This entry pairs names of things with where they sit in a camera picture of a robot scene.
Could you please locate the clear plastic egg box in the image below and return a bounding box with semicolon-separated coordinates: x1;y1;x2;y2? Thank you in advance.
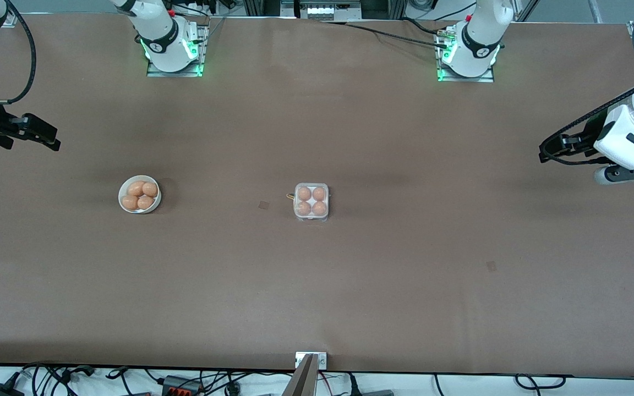
286;183;330;222

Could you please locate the white round bowl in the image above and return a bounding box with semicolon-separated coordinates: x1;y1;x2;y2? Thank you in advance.
118;175;162;214

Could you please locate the white power strip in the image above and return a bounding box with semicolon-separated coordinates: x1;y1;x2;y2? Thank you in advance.
298;3;362;20

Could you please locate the orange black connector block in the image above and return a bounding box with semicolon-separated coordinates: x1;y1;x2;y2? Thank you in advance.
162;376;206;396

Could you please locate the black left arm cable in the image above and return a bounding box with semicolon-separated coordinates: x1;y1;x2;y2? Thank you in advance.
539;67;634;166

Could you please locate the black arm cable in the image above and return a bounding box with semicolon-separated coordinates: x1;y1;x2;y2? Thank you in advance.
0;0;37;105
539;67;634;166

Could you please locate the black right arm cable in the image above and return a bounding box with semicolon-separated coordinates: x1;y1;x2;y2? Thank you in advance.
0;0;37;105

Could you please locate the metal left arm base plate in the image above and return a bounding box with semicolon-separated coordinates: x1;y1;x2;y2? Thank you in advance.
435;25;495;83

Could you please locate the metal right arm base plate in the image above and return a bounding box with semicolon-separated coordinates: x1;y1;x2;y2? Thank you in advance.
146;22;210;78

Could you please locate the short black table cable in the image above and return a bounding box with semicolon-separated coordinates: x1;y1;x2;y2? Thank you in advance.
402;16;441;36

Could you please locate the long black table cable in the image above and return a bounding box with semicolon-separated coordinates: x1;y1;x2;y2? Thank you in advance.
320;21;450;49

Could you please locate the black looped floor cable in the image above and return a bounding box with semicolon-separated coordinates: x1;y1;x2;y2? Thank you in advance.
515;374;566;389

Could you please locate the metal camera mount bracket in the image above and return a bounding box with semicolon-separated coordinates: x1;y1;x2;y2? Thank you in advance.
281;352;328;396

